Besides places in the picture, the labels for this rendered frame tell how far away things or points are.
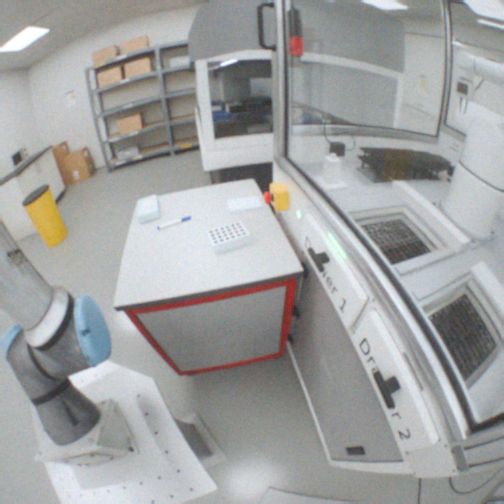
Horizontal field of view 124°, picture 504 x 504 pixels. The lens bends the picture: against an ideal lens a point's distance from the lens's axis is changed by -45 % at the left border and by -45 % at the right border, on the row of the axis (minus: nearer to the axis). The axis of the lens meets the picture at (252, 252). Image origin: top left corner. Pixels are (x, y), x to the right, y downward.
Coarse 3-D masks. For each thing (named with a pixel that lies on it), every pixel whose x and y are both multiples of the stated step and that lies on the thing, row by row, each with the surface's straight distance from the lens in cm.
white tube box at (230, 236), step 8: (232, 224) 82; (240, 224) 82; (208, 232) 80; (216, 232) 80; (224, 232) 80; (232, 232) 79; (240, 232) 78; (248, 232) 78; (208, 240) 82; (216, 240) 76; (224, 240) 76; (232, 240) 76; (240, 240) 77; (248, 240) 78; (216, 248) 76; (224, 248) 77; (232, 248) 78
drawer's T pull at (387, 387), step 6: (378, 372) 43; (378, 378) 43; (390, 378) 44; (396, 378) 44; (378, 384) 43; (384, 384) 43; (390, 384) 43; (396, 384) 44; (384, 390) 42; (390, 390) 43; (396, 390) 44; (384, 396) 43; (390, 396) 43; (390, 402) 42; (390, 408) 43
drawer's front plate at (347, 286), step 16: (304, 224) 65; (304, 240) 67; (320, 240) 57; (336, 256) 53; (336, 272) 53; (336, 288) 55; (352, 288) 49; (336, 304) 57; (352, 304) 50; (352, 320) 53
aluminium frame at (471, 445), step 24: (288, 168) 75; (312, 192) 62; (336, 216) 54; (336, 240) 54; (360, 240) 48; (360, 264) 48; (384, 288) 42; (384, 312) 44; (408, 312) 41; (408, 336) 41; (432, 360) 39; (432, 384) 41; (456, 384) 40; (456, 408) 40; (456, 432) 42; (480, 432) 39; (456, 456) 45; (480, 456) 42
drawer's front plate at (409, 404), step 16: (368, 320) 46; (352, 336) 54; (368, 336) 48; (384, 336) 44; (384, 352) 45; (368, 368) 52; (384, 368) 47; (400, 368) 43; (400, 384) 44; (400, 400) 46; (416, 400) 43; (400, 416) 48; (416, 416) 44; (416, 432) 46; (432, 432) 44; (400, 448) 53; (416, 448) 49
